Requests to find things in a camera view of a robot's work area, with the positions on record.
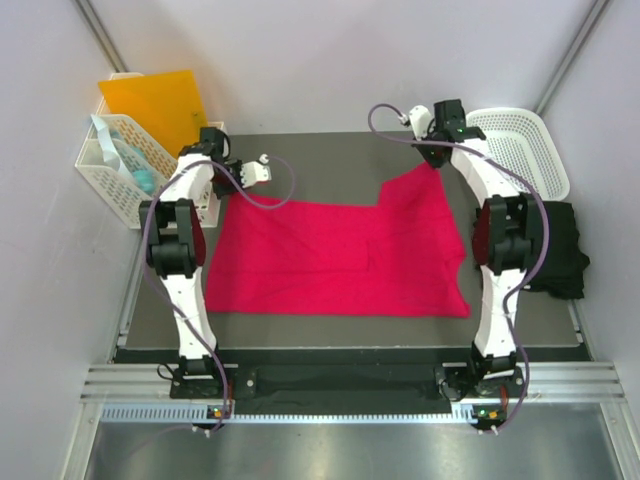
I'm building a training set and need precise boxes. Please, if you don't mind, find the red t shirt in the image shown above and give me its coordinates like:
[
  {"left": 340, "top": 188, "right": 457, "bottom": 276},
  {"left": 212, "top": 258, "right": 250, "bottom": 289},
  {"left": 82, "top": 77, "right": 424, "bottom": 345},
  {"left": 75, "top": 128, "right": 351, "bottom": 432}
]
[{"left": 205, "top": 164, "right": 471, "bottom": 318}]

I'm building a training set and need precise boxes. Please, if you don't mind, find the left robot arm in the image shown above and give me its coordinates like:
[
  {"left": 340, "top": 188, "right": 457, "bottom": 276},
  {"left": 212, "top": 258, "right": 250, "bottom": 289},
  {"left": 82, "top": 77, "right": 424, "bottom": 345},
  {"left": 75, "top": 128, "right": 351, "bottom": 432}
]
[{"left": 139, "top": 126, "right": 242, "bottom": 400}]

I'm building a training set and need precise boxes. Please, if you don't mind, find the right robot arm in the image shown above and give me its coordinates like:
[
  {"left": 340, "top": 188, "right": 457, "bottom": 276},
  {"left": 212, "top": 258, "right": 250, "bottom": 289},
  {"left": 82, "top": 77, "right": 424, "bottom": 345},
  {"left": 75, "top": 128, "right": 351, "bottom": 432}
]
[{"left": 408, "top": 100, "right": 549, "bottom": 396}]

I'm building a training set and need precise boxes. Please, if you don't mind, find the orange plastic folder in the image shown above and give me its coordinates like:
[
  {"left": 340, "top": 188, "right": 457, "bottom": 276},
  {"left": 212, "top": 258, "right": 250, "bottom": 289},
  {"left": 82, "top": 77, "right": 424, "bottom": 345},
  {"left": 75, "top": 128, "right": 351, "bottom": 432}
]
[{"left": 98, "top": 70, "right": 208, "bottom": 158}]

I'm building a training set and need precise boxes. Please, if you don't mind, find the white plastic basket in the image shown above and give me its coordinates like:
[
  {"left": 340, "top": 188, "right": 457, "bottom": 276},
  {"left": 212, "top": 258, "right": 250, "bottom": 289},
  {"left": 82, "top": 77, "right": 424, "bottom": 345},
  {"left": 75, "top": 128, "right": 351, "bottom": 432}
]
[{"left": 467, "top": 107, "right": 570, "bottom": 201}]

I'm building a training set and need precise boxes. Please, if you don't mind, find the teal object in organizer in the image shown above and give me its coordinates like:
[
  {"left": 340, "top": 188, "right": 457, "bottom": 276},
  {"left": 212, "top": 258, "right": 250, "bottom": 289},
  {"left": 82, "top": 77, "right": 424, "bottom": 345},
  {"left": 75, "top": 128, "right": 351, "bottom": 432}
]
[{"left": 106, "top": 129, "right": 155, "bottom": 195}]

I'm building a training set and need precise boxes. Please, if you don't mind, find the white file organizer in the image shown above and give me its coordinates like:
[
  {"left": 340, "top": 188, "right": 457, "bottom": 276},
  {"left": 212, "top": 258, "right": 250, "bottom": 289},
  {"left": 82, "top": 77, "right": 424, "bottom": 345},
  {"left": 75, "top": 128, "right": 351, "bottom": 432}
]
[{"left": 74, "top": 72, "right": 231, "bottom": 230}]

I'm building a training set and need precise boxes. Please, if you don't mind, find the black folded t shirt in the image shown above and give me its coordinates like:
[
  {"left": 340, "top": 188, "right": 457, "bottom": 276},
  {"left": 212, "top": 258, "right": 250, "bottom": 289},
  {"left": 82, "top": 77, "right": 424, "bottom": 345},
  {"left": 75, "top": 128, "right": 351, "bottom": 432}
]
[{"left": 472, "top": 201, "right": 591, "bottom": 301}]

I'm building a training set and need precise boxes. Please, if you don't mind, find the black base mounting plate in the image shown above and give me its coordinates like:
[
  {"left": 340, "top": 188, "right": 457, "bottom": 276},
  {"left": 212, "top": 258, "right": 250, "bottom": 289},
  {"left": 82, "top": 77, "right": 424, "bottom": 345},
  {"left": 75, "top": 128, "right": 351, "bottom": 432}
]
[{"left": 171, "top": 365, "right": 524, "bottom": 403}]

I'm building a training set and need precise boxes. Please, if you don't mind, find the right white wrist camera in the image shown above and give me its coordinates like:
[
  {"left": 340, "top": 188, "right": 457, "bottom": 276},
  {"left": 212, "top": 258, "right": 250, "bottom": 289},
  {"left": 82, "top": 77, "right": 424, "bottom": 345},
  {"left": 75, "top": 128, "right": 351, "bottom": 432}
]
[{"left": 399, "top": 105, "right": 434, "bottom": 140}]

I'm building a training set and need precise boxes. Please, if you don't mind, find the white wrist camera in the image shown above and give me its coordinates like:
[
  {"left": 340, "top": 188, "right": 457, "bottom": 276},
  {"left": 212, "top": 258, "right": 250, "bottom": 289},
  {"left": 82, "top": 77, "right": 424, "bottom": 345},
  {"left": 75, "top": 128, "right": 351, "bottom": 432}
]
[
  {"left": 399, "top": 105, "right": 434, "bottom": 140},
  {"left": 240, "top": 154, "right": 272, "bottom": 189}
]

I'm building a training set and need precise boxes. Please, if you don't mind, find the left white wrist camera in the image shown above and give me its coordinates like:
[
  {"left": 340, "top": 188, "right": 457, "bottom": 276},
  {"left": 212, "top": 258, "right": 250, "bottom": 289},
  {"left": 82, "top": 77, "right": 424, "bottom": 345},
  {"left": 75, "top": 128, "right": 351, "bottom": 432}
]
[{"left": 240, "top": 154, "right": 272, "bottom": 189}]

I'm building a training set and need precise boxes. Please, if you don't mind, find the grey slotted cable duct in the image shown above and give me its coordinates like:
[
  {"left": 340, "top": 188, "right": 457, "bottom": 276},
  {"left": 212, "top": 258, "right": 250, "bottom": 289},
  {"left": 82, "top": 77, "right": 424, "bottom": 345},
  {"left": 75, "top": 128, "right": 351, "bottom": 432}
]
[{"left": 100, "top": 402, "right": 499, "bottom": 425}]

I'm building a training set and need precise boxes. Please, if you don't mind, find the aluminium frame rail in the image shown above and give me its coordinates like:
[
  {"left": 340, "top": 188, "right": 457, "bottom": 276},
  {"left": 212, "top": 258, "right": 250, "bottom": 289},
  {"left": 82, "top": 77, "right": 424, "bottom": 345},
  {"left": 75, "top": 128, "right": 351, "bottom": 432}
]
[{"left": 81, "top": 362, "right": 626, "bottom": 403}]

